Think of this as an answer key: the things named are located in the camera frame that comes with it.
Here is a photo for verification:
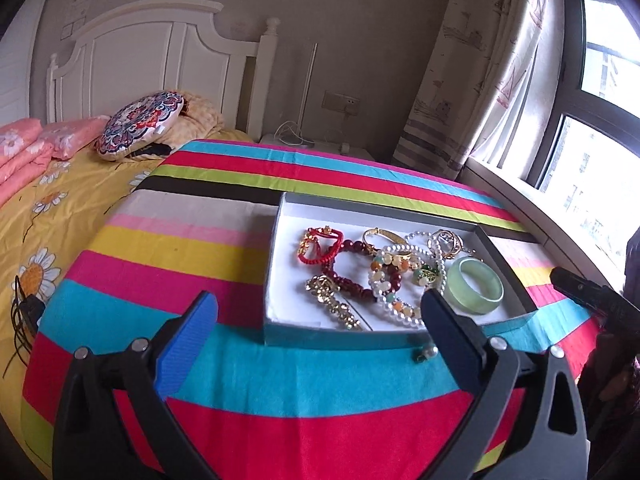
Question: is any small pearl earring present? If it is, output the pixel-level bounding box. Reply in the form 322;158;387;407
412;344;439;363

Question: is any green jade bangle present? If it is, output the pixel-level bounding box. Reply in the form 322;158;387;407
446;257;504;314

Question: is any multicolour stone bead bracelet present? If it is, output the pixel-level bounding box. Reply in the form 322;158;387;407
366;251;442;319

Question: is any white pearl necklace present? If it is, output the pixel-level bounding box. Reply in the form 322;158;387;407
369;231;449;328

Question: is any silver and gold chain bracelet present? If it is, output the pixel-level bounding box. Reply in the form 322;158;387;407
429;228;478;262

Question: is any dark red bead bracelet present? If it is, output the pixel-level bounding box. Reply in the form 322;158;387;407
323;238;404;304

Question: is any gold bangle bracelet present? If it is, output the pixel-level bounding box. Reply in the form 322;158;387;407
361;227;402;256

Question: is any gold rhinestone hair clip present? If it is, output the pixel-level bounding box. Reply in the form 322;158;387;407
305;274;362;330

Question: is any red woven cord bracelet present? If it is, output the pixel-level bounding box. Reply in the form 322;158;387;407
297;225;345;266

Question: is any white shallow jewelry box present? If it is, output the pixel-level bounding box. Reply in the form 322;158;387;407
264;193;537;350

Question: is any right hand dark glove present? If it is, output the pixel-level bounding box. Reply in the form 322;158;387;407
578;234;639;479

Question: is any white window sill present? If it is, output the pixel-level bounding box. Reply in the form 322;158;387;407
458;157;625;292

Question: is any rainbow striped cloth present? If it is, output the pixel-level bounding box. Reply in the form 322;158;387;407
21;141;598;479

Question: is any dark framed window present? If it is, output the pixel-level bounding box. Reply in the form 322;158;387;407
525;0;639;218

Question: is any yellow daisy bed sheet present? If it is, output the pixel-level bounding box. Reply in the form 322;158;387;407
1;148;266;474

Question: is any white nightstand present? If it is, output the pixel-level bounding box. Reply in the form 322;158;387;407
258;133;374;162

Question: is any yellow fluffy blanket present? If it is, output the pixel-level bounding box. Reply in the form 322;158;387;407
126;90;224;160

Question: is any round patterned cushion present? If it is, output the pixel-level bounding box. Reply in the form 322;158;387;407
96;91;186;160

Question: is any pink floral pillow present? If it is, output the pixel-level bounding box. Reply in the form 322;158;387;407
39;115;110;160

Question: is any white slim desk lamp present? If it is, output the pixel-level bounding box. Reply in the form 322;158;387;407
273;42;319;148

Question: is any beige sailboat print curtain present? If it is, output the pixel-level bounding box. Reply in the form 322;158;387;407
393;0;547;179

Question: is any pink folded quilt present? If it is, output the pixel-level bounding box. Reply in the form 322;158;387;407
0;118;53;205

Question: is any white wooden headboard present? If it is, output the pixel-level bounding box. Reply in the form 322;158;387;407
46;0;280;141

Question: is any black cable on bed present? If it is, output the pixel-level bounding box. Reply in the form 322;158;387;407
2;274;48;380

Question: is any wall power socket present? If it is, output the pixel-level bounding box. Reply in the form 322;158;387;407
321;91;360;116

